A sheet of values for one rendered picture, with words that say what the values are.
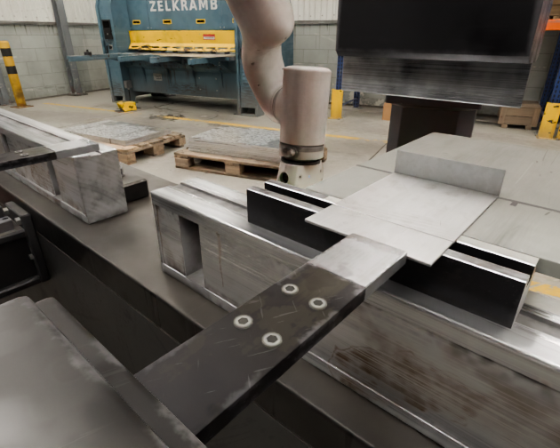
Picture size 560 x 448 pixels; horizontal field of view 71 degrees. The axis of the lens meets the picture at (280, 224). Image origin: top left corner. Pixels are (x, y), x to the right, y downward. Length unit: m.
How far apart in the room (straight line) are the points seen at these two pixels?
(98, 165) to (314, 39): 6.74
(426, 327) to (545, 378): 0.06
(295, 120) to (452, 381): 0.53
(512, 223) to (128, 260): 0.38
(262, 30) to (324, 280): 0.51
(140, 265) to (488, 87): 0.38
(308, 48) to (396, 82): 7.02
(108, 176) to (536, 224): 0.50
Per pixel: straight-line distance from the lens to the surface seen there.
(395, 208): 0.28
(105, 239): 0.55
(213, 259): 0.36
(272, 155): 3.29
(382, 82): 0.25
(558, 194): 0.37
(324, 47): 7.15
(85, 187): 0.58
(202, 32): 6.72
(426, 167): 0.35
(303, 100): 0.69
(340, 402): 0.31
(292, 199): 0.29
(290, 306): 0.17
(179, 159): 3.69
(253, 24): 0.65
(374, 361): 0.29
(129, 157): 3.96
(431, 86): 0.23
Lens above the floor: 1.11
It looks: 26 degrees down
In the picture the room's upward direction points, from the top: straight up
